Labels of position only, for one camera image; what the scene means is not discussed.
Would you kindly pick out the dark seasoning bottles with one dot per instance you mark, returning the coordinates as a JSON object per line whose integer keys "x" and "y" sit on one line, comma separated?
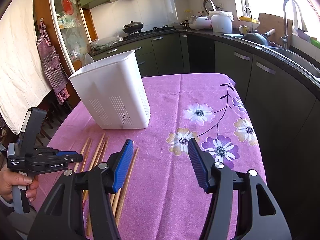
{"x": 202, "y": 13}

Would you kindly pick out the black gas stove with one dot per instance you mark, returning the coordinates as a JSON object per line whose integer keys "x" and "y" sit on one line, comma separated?
{"x": 160, "y": 29}

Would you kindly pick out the white plastic bucket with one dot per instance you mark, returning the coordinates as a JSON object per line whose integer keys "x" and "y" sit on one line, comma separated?
{"x": 221, "y": 23}

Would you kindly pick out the steel kitchen sink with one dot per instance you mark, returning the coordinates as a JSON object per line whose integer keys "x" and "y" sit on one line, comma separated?
{"x": 300, "y": 60}

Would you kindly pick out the pink floral tablecloth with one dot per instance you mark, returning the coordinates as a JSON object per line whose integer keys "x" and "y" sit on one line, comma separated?
{"x": 162, "y": 120}

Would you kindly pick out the red checked apron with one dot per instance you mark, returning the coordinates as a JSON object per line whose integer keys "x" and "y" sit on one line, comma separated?
{"x": 51, "y": 62}

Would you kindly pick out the small steel faucet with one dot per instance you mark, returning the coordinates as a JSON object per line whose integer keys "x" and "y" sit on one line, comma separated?
{"x": 251, "y": 17}

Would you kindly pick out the glass cabinet door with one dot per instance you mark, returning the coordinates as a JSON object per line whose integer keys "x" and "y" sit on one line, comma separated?
{"x": 70, "y": 30}

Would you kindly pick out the wooden cutting board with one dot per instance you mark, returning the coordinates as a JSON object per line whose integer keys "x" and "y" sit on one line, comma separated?
{"x": 268, "y": 22}

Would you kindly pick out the clear plastic bag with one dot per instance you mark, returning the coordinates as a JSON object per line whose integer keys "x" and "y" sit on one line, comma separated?
{"x": 106, "y": 43}

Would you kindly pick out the open round cooker lid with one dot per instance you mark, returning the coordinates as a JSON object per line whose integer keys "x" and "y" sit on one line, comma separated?
{"x": 209, "y": 5}

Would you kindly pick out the black wok with lid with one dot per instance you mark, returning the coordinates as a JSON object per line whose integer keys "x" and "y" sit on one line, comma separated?
{"x": 133, "y": 27}

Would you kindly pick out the yellow tray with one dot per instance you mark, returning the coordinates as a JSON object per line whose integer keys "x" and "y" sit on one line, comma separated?
{"x": 247, "y": 19}

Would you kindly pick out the tall steel faucet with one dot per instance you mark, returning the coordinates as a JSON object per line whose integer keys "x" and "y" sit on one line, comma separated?
{"x": 285, "y": 40}

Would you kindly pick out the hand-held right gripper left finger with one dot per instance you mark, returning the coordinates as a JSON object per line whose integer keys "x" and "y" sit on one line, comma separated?
{"x": 122, "y": 167}

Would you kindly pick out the white hanging cloth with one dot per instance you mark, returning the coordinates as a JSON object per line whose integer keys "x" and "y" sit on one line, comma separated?
{"x": 20, "y": 67}

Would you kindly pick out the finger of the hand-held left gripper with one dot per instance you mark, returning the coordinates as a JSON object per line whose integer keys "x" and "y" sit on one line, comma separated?
{"x": 70, "y": 158}
{"x": 66, "y": 153}

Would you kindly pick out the person's left hand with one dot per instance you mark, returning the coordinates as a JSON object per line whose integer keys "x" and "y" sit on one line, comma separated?
{"x": 15, "y": 180}

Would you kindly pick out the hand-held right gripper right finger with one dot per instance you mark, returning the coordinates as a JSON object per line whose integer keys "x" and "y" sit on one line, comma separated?
{"x": 197, "y": 165}

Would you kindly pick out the bunch of wooden chopsticks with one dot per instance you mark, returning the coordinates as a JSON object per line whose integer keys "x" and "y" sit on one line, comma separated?
{"x": 130, "y": 172}

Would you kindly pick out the dark stone countertop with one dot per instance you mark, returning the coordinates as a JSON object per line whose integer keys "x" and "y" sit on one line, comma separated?
{"x": 250, "y": 45}

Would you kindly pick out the white rice cooker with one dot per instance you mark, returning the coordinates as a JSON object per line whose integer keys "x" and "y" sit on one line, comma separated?
{"x": 198, "y": 22}

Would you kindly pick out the dark wooden chairs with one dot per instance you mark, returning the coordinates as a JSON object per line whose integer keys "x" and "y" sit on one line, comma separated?
{"x": 53, "y": 112}

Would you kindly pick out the green lower kitchen cabinets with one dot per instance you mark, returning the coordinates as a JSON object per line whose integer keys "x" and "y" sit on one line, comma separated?
{"x": 275, "y": 100}

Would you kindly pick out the white plastic utensil holder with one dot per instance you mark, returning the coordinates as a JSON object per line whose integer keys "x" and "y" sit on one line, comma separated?
{"x": 107, "y": 85}

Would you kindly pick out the yellow cup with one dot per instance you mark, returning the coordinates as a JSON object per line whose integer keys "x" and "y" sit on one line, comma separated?
{"x": 243, "y": 30}

